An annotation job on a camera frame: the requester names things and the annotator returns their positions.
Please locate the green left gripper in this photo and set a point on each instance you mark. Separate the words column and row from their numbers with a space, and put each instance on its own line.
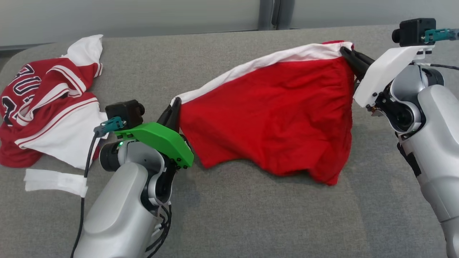
column 157, row 134

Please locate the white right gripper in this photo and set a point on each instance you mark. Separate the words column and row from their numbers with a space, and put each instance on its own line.
column 383, row 68

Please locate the red shorts white waistband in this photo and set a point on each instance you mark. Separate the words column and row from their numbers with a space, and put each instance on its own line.
column 269, row 118

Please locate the red white basketball jersey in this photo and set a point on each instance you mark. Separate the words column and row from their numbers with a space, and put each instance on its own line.
column 43, row 75

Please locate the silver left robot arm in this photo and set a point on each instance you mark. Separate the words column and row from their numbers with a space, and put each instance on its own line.
column 114, row 208

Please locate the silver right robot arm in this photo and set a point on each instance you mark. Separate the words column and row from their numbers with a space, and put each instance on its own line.
column 434, row 136

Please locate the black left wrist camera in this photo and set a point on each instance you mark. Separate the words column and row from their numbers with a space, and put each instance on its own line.
column 125, row 111

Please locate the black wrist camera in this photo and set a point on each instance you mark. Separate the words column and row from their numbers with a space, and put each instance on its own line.
column 412, row 32
column 125, row 111

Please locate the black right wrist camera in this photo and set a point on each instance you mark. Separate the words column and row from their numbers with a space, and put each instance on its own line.
column 412, row 32

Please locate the plain grey partition post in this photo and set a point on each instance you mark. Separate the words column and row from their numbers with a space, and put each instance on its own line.
column 276, row 12

